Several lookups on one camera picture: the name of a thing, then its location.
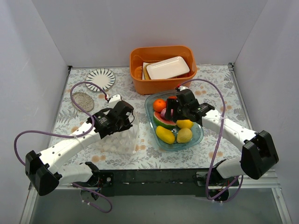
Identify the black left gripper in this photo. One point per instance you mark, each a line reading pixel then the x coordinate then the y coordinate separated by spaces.
pixel 126 115

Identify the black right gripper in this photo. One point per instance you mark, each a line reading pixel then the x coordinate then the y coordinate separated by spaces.
pixel 174 109

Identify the purple sweet potato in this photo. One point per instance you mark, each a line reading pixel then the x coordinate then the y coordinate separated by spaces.
pixel 163 112

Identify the yellow lemon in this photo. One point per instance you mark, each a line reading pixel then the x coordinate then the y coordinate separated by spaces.
pixel 186 123

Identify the clear zip top bag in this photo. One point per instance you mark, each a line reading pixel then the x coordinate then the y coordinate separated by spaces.
pixel 121 142

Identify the yellow mango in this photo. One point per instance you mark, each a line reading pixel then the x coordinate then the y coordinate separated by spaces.
pixel 165 135

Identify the yellow pear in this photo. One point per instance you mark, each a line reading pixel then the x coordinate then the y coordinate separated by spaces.
pixel 184 135

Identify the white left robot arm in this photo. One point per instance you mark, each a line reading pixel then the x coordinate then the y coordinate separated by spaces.
pixel 45 169

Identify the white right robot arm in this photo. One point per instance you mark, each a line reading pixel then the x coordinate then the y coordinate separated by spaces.
pixel 258 152

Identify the orange mandarin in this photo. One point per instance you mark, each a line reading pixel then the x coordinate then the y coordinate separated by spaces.
pixel 159 105

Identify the watermelon slice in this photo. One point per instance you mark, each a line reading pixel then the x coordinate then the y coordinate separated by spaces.
pixel 159 121

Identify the white rectangular tray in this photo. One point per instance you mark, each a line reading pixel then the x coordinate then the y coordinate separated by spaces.
pixel 166 69

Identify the orange plastic basin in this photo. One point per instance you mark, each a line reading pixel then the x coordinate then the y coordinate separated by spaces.
pixel 141 57

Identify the brown speckled plate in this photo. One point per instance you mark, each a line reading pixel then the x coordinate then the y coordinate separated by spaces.
pixel 84 100

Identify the blue striped white plate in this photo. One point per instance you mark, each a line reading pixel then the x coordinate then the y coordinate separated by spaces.
pixel 102 77

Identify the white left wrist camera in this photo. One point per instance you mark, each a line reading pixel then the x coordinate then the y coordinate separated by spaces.
pixel 114 99

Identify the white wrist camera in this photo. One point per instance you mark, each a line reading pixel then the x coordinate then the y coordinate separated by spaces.
pixel 114 99
pixel 181 88

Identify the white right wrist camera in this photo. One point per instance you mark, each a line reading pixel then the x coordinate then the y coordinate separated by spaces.
pixel 181 88

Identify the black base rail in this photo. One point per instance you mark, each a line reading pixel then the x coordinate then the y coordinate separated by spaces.
pixel 150 182

